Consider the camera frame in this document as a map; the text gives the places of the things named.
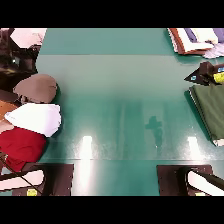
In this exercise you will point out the brown garment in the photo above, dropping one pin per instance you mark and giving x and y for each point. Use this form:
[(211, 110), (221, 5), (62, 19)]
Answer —
[(36, 88)]

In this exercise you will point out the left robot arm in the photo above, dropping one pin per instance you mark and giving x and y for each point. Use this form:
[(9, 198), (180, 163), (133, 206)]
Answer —
[(23, 180)]

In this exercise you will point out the orange-brown garment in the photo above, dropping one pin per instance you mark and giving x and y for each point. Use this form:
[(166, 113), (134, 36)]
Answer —
[(179, 45)]

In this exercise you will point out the red garment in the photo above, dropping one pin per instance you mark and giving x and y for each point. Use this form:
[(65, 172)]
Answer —
[(21, 145)]

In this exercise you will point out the dark green garment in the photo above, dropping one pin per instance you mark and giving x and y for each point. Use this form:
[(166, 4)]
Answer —
[(211, 106)]

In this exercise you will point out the white folded garment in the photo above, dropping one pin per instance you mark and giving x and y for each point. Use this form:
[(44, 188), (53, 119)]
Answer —
[(186, 41)]

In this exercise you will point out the pale pink garment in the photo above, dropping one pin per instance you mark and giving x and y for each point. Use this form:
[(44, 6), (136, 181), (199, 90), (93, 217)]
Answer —
[(28, 36)]

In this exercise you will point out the pale lilac garment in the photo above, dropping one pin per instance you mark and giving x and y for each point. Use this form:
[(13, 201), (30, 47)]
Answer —
[(216, 50)]

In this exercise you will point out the purple garment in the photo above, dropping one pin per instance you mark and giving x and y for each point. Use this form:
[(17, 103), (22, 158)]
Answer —
[(220, 33)]

